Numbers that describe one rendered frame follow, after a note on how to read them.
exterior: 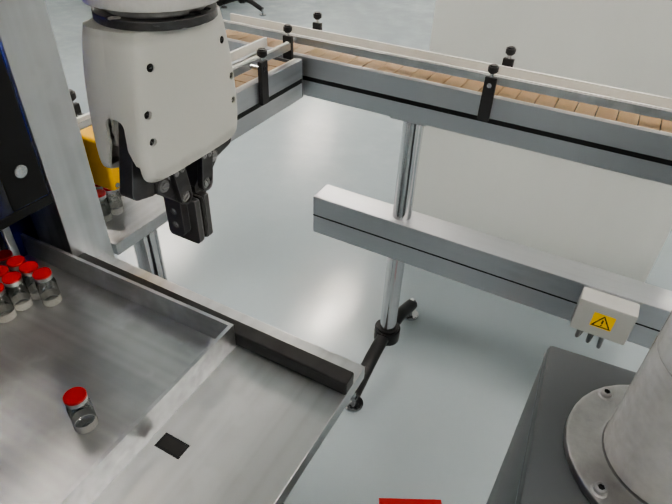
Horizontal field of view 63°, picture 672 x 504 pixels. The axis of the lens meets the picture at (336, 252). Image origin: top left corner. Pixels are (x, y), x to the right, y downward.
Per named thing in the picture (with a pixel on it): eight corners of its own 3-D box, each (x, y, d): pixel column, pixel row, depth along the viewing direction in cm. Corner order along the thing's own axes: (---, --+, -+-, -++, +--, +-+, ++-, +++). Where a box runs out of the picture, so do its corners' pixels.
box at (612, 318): (568, 327, 126) (580, 298, 121) (572, 313, 130) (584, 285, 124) (623, 346, 122) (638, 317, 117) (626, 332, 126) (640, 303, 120)
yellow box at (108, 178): (75, 178, 75) (61, 129, 70) (115, 157, 80) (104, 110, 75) (115, 193, 72) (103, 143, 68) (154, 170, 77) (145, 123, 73)
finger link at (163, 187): (162, 155, 41) (175, 228, 45) (131, 173, 39) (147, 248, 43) (196, 166, 40) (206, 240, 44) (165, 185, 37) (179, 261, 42)
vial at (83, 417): (69, 428, 53) (56, 400, 50) (87, 411, 54) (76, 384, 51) (86, 438, 52) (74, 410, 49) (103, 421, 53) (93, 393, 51)
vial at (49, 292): (39, 303, 66) (27, 274, 63) (54, 293, 68) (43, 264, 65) (51, 310, 65) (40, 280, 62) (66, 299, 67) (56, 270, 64)
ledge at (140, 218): (50, 226, 82) (46, 215, 81) (116, 188, 92) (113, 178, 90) (118, 255, 77) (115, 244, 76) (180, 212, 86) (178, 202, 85)
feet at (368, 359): (336, 406, 161) (338, 375, 153) (402, 306, 197) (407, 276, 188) (360, 417, 158) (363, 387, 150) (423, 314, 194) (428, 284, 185)
